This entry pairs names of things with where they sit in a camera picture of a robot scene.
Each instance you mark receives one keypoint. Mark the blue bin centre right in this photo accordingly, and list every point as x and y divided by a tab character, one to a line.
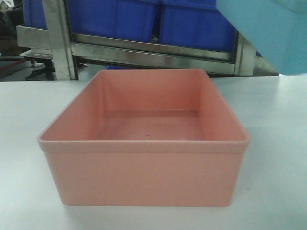
196	24

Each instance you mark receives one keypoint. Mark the light blue plastic box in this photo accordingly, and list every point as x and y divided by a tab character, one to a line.
276	28

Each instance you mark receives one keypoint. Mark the blue bin far left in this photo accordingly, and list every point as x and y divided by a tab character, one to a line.
34	14

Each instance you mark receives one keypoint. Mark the pink plastic box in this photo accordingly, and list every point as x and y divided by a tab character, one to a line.
146	137

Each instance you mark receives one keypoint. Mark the stainless steel shelf rack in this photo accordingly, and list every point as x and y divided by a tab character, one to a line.
66	49

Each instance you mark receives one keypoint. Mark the blue bin centre left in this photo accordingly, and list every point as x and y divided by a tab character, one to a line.
122	19

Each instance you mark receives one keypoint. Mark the blue bin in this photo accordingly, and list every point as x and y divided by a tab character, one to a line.
196	24
34	14
122	19

